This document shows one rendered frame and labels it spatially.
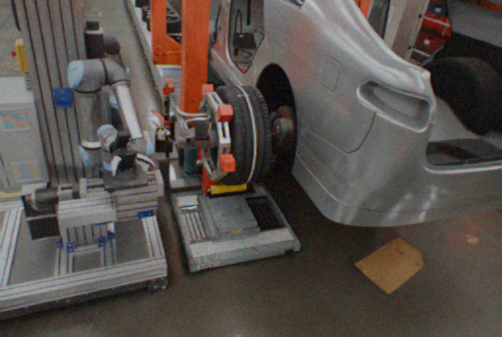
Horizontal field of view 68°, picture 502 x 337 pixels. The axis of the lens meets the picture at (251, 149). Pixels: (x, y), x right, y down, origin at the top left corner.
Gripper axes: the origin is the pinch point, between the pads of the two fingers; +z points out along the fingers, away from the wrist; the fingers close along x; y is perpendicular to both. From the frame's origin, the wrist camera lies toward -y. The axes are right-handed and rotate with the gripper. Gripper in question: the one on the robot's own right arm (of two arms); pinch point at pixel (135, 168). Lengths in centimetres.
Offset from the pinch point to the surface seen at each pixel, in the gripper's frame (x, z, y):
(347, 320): -130, 43, 107
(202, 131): -60, -52, 15
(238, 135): -76, -38, 12
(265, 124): -93, -36, 5
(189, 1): -75, -116, -47
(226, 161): -69, -34, 26
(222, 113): -68, -46, 1
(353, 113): -92, 19, -26
